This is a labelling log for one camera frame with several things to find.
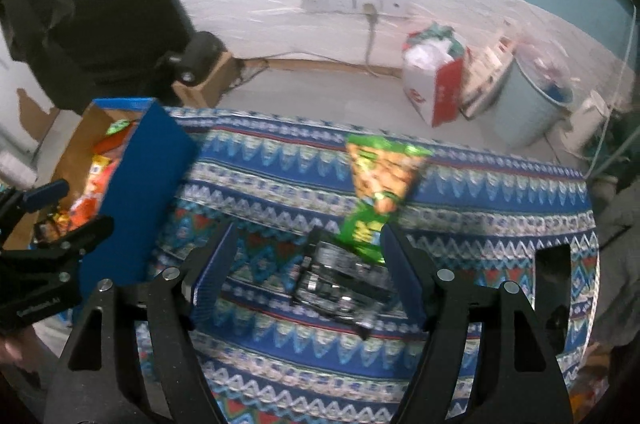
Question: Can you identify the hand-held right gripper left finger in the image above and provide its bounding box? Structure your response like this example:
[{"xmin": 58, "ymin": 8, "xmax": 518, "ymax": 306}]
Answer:
[{"xmin": 47, "ymin": 221, "xmax": 240, "ymax": 424}]

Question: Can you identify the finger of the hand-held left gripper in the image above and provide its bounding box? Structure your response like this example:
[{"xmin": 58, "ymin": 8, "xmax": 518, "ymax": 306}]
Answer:
[
  {"xmin": 30, "ymin": 217, "xmax": 115, "ymax": 285},
  {"xmin": 0, "ymin": 180, "xmax": 71, "ymax": 232}
]

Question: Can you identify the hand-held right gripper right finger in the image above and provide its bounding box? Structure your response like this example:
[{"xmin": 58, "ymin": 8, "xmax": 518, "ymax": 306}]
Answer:
[{"xmin": 380, "ymin": 222, "xmax": 573, "ymax": 424}]

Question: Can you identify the pile of mixed packets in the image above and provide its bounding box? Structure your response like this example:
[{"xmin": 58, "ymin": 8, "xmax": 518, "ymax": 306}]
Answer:
[{"xmin": 35, "ymin": 118, "xmax": 138, "ymax": 242}]

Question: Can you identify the black snack packet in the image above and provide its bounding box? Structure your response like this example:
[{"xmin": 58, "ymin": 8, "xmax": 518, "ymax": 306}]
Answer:
[{"xmin": 290, "ymin": 226, "xmax": 393, "ymax": 340}]

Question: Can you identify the blue cardboard box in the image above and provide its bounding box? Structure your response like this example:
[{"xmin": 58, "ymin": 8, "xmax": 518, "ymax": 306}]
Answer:
[{"xmin": 2, "ymin": 98, "xmax": 201, "ymax": 299}]

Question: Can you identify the green snack packet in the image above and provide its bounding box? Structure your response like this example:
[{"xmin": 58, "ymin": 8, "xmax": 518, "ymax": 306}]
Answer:
[{"xmin": 332, "ymin": 134, "xmax": 433, "ymax": 265}]

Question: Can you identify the person's left hand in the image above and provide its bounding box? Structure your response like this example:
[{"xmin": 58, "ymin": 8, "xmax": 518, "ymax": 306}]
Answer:
[{"xmin": 0, "ymin": 338, "xmax": 36, "ymax": 372}]

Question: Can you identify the blue patterned blanket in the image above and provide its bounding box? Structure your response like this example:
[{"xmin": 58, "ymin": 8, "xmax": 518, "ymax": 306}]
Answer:
[{"xmin": 57, "ymin": 106, "xmax": 601, "ymax": 424}]

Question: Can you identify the black rectangular object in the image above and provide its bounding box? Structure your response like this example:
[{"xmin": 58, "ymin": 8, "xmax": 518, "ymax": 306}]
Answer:
[{"xmin": 534, "ymin": 245, "xmax": 572, "ymax": 355}]

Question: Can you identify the red and white carton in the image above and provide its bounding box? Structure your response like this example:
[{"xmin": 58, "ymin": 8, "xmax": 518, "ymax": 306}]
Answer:
[{"xmin": 401, "ymin": 24, "xmax": 471, "ymax": 128}]

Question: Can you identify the light blue bin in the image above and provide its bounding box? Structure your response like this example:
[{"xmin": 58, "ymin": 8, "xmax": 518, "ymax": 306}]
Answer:
[{"xmin": 487, "ymin": 44, "xmax": 576, "ymax": 149}]

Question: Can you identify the dark grey cloth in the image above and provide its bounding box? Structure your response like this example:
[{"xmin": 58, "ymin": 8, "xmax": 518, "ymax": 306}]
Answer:
[{"xmin": 590, "ymin": 184, "xmax": 640, "ymax": 345}]

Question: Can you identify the white carton stack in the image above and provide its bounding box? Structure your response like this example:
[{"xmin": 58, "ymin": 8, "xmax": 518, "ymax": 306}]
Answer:
[{"xmin": 462, "ymin": 26, "xmax": 518, "ymax": 117}]

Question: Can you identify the white plastic container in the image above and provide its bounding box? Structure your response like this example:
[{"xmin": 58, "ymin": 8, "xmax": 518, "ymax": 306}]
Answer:
[{"xmin": 570, "ymin": 91, "xmax": 613, "ymax": 155}]

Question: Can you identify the grey plug cable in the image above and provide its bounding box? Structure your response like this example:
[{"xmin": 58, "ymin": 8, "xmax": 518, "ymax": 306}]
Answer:
[{"xmin": 361, "ymin": 2, "xmax": 381, "ymax": 72}]

